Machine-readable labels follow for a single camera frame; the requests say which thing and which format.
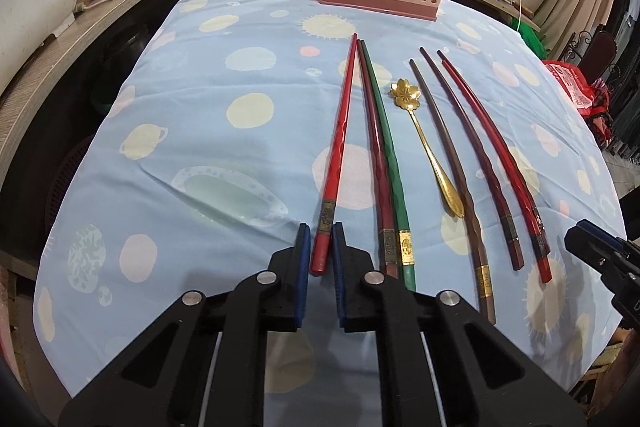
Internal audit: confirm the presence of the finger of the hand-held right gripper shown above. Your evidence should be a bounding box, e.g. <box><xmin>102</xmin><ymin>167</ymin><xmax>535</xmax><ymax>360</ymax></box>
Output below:
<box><xmin>564</xmin><ymin>219</ymin><xmax>627</xmax><ymax>270</ymax></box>

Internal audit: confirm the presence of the green chopstick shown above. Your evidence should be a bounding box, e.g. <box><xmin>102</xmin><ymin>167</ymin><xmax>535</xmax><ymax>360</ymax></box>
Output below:
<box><xmin>359</xmin><ymin>39</ymin><xmax>417</xmax><ymax>293</ymax></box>

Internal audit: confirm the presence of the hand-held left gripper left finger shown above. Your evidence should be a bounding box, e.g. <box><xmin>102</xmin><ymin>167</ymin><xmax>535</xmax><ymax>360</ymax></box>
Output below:
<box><xmin>59</xmin><ymin>223</ymin><xmax>312</xmax><ymax>427</ymax></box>

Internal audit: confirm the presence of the dark red chopstick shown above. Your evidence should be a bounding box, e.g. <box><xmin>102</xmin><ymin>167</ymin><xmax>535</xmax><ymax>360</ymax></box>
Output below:
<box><xmin>418</xmin><ymin>47</ymin><xmax>525</xmax><ymax>272</ymax></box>
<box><xmin>356</xmin><ymin>41</ymin><xmax>401</xmax><ymax>281</ymax></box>

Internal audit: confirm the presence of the brown chopstick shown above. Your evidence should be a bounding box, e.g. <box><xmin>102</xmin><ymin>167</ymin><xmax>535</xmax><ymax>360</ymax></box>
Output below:
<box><xmin>408</xmin><ymin>59</ymin><xmax>497</xmax><ymax>326</ymax></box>

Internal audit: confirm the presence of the red shopping bag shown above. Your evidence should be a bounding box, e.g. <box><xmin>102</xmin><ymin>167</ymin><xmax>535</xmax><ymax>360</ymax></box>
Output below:
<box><xmin>542</xmin><ymin>59</ymin><xmax>612</xmax><ymax>120</ymax></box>

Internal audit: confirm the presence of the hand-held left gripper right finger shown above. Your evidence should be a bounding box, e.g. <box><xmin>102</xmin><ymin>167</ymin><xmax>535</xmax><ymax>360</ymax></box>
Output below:
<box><xmin>332</xmin><ymin>222</ymin><xmax>585</xmax><ymax>427</ymax></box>

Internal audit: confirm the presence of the gold flower spoon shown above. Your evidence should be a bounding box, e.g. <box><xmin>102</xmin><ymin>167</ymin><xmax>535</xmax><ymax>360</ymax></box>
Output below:
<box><xmin>389</xmin><ymin>78</ymin><xmax>466</xmax><ymax>220</ymax></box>

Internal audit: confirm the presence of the black metal chair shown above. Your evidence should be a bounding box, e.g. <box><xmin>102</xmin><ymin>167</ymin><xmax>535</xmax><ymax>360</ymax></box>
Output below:
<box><xmin>564</xmin><ymin>24</ymin><xmax>622</xmax><ymax>84</ymax></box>

